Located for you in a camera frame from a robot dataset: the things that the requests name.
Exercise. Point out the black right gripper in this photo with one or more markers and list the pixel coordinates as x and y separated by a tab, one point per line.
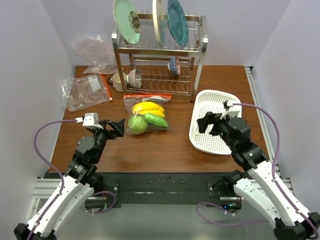
209	117

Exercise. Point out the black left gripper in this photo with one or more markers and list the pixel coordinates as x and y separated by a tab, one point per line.
118	127

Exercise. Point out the green cabbage toy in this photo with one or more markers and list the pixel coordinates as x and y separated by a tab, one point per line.
137	124

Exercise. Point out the light green chayote squash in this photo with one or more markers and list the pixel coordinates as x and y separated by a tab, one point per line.
155	122

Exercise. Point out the yellow banana bunch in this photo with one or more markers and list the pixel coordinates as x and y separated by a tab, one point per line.
148	107

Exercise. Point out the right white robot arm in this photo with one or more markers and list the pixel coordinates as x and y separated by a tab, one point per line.
288	218

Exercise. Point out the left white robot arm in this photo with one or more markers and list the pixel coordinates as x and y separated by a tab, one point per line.
79	182

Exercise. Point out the crumpled clear bag at back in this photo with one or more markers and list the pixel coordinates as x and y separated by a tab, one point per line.
98	53

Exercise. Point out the white perforated plastic basket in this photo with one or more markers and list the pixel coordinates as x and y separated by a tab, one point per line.
209	101

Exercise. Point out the cream enamel mug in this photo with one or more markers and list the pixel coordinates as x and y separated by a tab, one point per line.
115	81

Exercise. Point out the steel two-tier dish rack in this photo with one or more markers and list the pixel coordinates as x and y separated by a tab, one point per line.
152	60

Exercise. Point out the blue white patterned bowl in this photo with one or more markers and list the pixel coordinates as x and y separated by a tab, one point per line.
174	66

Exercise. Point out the mint green floral plate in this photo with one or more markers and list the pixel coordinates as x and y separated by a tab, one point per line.
127	20

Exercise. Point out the teal blue plate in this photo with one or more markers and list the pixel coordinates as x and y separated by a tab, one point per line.
177	23

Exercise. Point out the cream rimmed plate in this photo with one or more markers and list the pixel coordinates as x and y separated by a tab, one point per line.
158	22

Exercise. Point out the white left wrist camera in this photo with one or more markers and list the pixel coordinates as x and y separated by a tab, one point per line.
91	121

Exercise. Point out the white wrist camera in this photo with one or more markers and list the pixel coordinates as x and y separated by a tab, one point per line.
91	121
232	109

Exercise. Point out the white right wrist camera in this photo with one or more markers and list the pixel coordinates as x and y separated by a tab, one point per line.
232	109

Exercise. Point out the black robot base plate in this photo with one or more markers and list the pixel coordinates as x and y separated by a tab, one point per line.
164	188

